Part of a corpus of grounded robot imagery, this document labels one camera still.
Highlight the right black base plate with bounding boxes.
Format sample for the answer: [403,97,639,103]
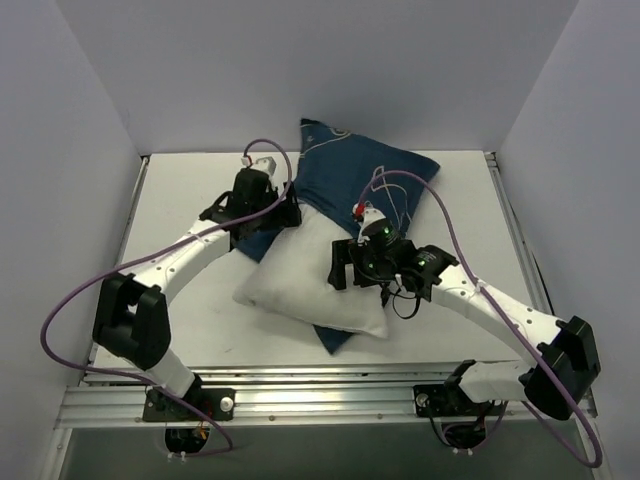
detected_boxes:
[412,383,468,417]

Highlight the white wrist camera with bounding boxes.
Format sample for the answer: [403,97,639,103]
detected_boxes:
[352,202,387,243]
[241,155,277,177]

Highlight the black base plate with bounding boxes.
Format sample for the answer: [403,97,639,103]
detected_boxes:
[142,388,236,423]
[412,383,468,417]

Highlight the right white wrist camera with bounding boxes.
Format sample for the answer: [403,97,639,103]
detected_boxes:
[352,202,387,243]

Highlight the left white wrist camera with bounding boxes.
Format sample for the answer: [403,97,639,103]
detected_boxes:
[241,155,277,177]

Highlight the aluminium front rail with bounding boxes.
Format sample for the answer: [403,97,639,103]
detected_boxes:
[53,362,596,429]

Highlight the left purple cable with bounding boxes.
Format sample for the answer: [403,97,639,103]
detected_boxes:
[39,138,296,457]

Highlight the white pillow insert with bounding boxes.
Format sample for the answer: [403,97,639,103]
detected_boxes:
[233,204,388,339]

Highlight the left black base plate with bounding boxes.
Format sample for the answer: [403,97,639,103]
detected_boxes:
[142,388,236,423]

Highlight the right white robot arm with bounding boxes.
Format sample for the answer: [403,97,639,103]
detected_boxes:
[328,220,601,420]

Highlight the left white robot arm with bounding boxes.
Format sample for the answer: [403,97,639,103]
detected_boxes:
[92,157,301,419]

